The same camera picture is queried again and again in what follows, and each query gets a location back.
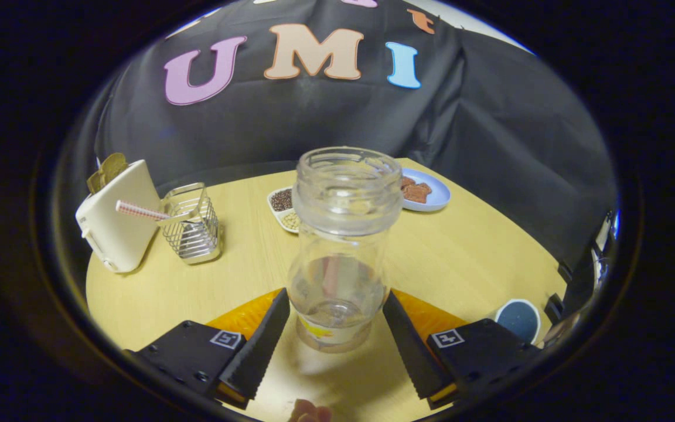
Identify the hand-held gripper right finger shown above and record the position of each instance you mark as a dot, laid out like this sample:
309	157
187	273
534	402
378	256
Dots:
411	346

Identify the black backdrop cloth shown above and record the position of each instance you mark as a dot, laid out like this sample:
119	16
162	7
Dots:
314	117

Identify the light blue plate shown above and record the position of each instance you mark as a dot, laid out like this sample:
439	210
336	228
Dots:
438	196

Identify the white divided dish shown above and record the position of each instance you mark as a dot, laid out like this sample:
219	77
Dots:
282	202

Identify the round blue coaster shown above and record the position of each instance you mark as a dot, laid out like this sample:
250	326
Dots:
518	320

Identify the toast bread slice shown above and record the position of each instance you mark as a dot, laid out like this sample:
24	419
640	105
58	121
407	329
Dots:
109	169

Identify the red white striped utensil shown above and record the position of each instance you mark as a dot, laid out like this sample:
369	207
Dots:
138	210

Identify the brown cookies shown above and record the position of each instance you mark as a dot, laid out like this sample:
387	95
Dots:
416	191

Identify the wooden table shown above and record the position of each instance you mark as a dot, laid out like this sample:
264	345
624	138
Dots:
460	258

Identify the dark equipment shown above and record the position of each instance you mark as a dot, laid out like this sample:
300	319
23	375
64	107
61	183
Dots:
583	275

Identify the clear bottle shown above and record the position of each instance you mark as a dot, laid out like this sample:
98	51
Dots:
343	234

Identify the white toaster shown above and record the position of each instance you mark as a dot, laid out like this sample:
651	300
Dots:
116	237

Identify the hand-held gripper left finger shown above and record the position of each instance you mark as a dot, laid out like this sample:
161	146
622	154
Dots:
258	346

